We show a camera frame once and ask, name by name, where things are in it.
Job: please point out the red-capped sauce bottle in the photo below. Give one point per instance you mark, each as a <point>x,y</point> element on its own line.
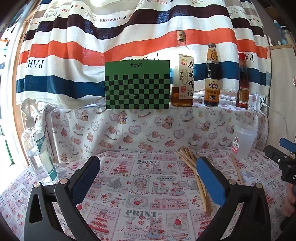
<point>242,81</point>

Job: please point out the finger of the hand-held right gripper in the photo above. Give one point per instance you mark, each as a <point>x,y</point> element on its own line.
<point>274,154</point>
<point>288,144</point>

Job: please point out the printed tablecloth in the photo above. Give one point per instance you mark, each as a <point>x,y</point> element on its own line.
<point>138,185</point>

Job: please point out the single wooden chopstick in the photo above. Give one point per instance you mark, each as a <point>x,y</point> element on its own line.
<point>236,168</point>

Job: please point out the cooking wine bottle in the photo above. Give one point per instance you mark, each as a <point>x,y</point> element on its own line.
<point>182,69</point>

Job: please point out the white power strip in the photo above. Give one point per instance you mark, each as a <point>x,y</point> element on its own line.
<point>261,100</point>

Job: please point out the pile of wooden chopsticks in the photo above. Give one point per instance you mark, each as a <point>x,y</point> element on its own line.
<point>188,160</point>

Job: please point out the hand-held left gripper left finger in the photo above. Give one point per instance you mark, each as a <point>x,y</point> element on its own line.
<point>86,178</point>

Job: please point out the person's right hand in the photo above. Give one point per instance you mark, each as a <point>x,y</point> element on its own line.
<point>290,201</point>

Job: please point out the striped curtain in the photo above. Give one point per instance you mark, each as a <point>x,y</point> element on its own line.
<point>138,27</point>

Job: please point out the bear print cloth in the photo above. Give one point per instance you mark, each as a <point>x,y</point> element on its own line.
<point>138,129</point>

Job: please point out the pale wooden board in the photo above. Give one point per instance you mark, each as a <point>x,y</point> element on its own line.
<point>279,81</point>

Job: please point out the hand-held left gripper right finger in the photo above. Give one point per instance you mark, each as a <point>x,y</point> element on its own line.
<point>211,180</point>

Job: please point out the green checkered box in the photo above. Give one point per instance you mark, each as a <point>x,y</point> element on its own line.
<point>136,85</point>

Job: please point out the translucent plastic cup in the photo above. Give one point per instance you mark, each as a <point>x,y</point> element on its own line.
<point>245,141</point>

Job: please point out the dark oyster sauce bottle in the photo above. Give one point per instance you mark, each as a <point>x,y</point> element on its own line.
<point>211,76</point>

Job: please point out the cartoon sticker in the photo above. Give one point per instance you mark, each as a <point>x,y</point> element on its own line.
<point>294,81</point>

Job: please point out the clear plastic bottle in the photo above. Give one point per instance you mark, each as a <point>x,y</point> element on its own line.
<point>286,34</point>

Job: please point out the clear spray bottle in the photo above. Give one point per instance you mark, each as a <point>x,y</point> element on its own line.
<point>34,148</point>

